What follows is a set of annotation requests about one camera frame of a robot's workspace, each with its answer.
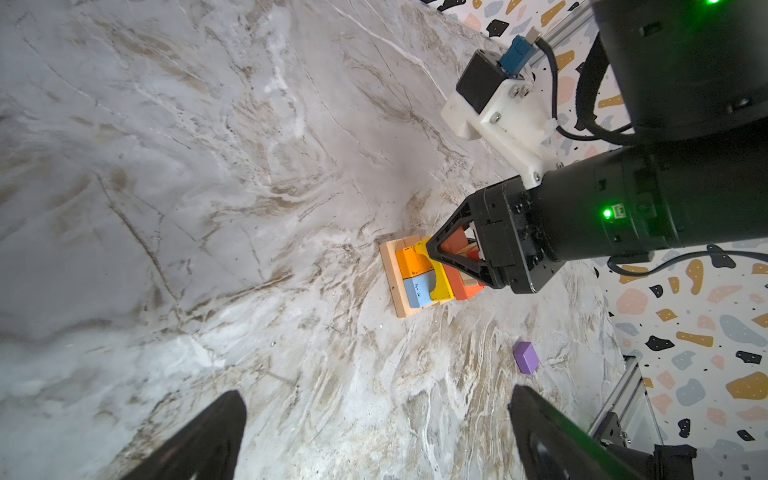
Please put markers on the blue wood block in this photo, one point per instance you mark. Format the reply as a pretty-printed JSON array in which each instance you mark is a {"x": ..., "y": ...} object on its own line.
[{"x": 418, "y": 290}]

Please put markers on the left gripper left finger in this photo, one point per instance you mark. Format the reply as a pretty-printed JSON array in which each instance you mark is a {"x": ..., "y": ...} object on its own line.
[{"x": 206, "y": 448}]

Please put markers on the yellow wood block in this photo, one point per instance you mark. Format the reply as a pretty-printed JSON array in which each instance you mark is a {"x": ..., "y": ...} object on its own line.
[{"x": 442, "y": 291}]

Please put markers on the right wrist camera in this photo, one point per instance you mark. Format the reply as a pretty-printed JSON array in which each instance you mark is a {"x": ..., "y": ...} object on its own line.
[{"x": 494, "y": 101}]

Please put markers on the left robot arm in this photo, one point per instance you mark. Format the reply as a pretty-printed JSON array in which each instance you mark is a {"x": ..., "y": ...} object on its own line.
[{"x": 666, "y": 462}]

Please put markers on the orange wood block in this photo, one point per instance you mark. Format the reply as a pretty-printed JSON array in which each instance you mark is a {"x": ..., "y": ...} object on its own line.
[{"x": 411, "y": 263}]

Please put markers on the purple wood cube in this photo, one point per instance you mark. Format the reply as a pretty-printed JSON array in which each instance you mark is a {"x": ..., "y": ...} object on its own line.
[{"x": 526, "y": 357}]

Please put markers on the right corner aluminium profile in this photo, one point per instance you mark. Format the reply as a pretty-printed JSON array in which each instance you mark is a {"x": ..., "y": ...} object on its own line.
[{"x": 578, "y": 16}]

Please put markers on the red-orange wood block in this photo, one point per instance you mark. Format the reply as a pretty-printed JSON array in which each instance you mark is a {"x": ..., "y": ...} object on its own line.
[{"x": 464, "y": 286}]

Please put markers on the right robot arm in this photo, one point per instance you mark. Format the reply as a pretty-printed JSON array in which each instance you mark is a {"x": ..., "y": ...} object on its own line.
[{"x": 678, "y": 88}]

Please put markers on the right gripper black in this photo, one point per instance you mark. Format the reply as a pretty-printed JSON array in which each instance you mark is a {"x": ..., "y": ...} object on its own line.
[{"x": 626, "y": 202}]

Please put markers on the small natural wood cube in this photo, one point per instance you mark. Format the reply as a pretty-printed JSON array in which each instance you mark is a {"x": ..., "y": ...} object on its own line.
[{"x": 463, "y": 250}]

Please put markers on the red wood cube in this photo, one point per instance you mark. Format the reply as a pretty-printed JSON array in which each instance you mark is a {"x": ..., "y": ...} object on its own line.
[{"x": 474, "y": 253}]

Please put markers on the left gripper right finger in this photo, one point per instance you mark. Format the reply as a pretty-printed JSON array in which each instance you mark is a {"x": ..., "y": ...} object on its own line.
[{"x": 551, "y": 446}]

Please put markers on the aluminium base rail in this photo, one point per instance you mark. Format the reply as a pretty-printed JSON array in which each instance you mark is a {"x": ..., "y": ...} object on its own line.
[{"x": 627, "y": 418}]

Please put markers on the natural wood plank block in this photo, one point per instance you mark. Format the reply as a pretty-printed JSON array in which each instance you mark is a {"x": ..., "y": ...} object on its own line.
[{"x": 393, "y": 275}]

